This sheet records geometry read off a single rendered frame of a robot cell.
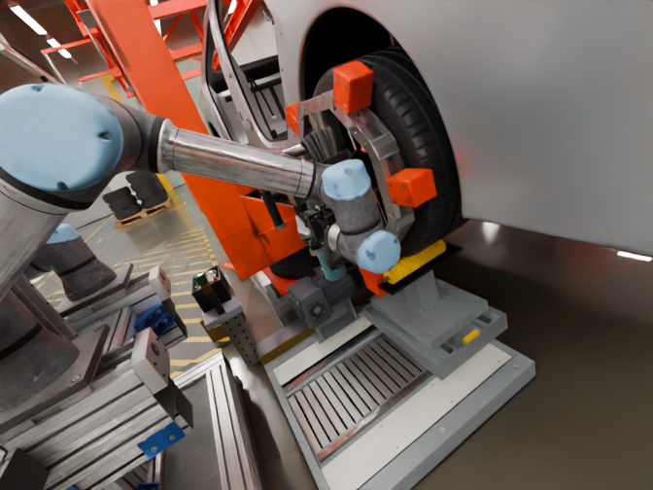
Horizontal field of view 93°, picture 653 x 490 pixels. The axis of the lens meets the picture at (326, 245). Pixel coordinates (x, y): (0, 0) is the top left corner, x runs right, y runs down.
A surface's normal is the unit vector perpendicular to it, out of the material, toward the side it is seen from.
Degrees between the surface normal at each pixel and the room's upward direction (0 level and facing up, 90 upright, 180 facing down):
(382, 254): 90
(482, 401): 0
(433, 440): 0
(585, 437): 0
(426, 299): 90
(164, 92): 90
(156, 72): 90
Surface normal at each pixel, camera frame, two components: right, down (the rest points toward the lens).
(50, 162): 0.33, 0.24
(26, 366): 0.67, -0.29
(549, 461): -0.33, -0.85
